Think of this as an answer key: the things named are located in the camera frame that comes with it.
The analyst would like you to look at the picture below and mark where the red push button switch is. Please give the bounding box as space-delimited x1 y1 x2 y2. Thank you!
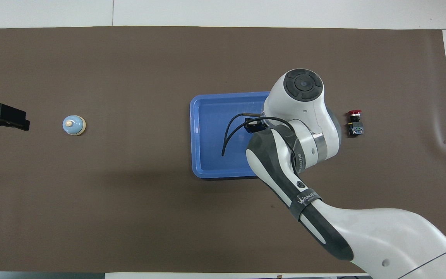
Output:
346 110 365 137

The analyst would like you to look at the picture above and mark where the brown table mat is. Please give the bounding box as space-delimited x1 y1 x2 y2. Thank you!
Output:
0 26 446 274

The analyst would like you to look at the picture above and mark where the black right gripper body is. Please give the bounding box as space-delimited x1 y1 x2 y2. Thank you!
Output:
245 118 266 134

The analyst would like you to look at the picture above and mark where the light blue desk bell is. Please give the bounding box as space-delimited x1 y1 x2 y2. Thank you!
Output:
62 115 87 137

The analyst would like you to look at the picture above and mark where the blue plastic tray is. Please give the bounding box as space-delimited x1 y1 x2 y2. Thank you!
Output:
189 91 272 180

